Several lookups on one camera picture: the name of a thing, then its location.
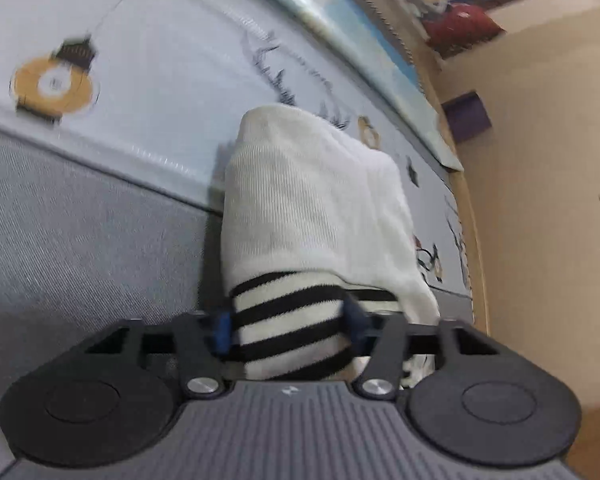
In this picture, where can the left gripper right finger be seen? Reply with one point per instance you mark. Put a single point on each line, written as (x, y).
(382, 338)

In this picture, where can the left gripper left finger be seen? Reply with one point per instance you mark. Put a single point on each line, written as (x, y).
(201, 372)

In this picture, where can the black white striped garment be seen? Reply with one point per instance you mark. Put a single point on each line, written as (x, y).
(313, 219)

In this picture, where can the printed deer bed sheet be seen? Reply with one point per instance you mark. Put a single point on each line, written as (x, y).
(155, 90)

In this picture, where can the dark red cat cushion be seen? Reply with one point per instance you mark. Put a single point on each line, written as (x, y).
(459, 28)

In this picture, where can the light blue patterned blanket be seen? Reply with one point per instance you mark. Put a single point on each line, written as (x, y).
(385, 66)

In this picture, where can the purple box by wall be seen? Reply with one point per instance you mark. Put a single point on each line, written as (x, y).
(466, 116)

